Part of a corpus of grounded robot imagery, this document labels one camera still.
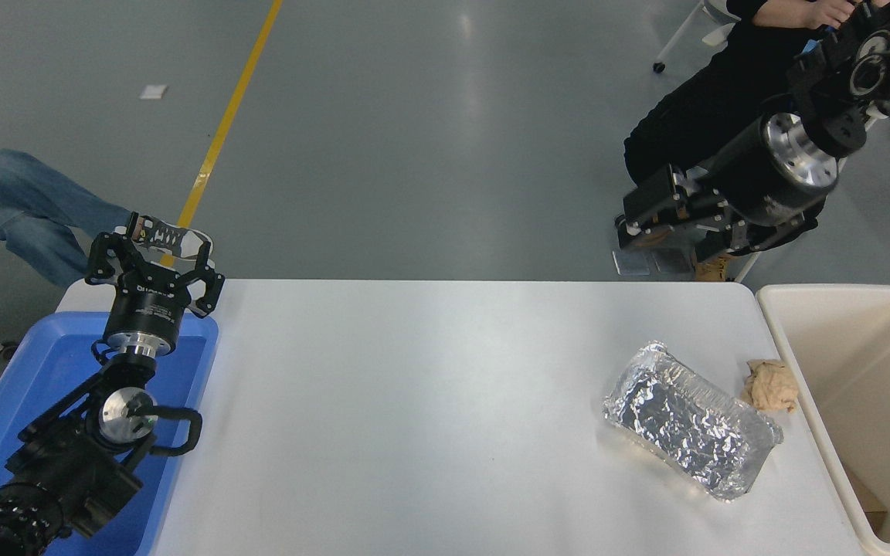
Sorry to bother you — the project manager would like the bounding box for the person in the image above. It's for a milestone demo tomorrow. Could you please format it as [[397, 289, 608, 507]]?
[[623, 0, 878, 283], [0, 124, 214, 288]]

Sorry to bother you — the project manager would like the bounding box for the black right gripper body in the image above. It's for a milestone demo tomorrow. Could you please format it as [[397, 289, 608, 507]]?
[[712, 116, 828, 226]]

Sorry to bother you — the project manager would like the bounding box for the blue plastic tray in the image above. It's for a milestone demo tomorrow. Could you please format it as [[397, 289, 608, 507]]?
[[0, 311, 219, 556]]

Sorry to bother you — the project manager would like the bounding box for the large pale bin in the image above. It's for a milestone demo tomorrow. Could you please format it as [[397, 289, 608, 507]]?
[[756, 284, 890, 556]]

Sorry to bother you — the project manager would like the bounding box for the grey square floor plate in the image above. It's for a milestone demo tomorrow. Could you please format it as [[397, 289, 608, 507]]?
[[652, 247, 695, 274], [613, 246, 651, 276]]

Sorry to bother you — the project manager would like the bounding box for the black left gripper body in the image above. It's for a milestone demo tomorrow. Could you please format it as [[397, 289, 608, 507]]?
[[103, 270, 199, 350]]

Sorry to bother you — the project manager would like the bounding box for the person's right hand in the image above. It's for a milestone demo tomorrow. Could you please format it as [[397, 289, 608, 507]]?
[[754, 0, 855, 29]]

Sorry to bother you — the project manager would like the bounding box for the crumpled tan paper ball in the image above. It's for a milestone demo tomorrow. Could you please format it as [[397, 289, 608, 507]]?
[[740, 358, 800, 414]]

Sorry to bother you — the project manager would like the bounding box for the crumpled foil tray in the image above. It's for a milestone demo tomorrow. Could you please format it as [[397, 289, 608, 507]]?
[[602, 341, 784, 502]]

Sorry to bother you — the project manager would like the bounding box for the brown cardboard piece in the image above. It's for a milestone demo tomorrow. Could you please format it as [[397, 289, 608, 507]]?
[[847, 463, 889, 534]]

